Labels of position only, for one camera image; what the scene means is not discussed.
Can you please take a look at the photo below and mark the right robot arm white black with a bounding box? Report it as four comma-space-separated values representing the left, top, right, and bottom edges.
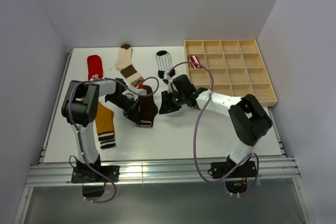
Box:
159, 74, 272, 177

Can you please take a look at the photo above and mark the dark brown striped sock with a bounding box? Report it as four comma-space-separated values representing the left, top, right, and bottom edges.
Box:
136, 84, 158, 127

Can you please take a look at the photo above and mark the white black pinstripe sock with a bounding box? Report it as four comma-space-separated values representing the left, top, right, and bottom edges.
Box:
155, 50, 175, 82

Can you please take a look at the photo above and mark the red sock with face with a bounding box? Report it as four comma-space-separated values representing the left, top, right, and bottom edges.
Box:
87, 55, 103, 80

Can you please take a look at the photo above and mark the cream brown striped sock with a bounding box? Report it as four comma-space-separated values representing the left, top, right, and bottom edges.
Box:
115, 44, 144, 87

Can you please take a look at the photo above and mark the aluminium rail frame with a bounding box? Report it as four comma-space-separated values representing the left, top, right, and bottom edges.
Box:
15, 48, 316, 223

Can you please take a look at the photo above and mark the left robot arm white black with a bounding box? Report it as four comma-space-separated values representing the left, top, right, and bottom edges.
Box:
61, 78, 141, 182

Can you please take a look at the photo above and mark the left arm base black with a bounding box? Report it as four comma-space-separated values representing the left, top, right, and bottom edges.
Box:
69, 155, 120, 200

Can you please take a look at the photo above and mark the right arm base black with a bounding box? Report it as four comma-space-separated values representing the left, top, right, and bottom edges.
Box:
207, 157, 259, 198

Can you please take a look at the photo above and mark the red white striped sock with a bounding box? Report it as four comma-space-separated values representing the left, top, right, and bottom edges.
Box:
189, 55, 202, 69

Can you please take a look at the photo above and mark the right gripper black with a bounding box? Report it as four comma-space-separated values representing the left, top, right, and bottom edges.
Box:
159, 89, 186, 114

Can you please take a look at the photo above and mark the mustard yellow striped sock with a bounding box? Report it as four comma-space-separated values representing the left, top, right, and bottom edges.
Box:
81, 98, 117, 151

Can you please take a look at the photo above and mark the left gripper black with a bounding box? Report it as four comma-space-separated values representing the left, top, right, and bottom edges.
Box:
106, 94, 141, 125

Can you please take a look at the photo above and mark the wooden compartment tray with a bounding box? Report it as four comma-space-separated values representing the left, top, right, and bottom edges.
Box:
184, 39, 278, 107

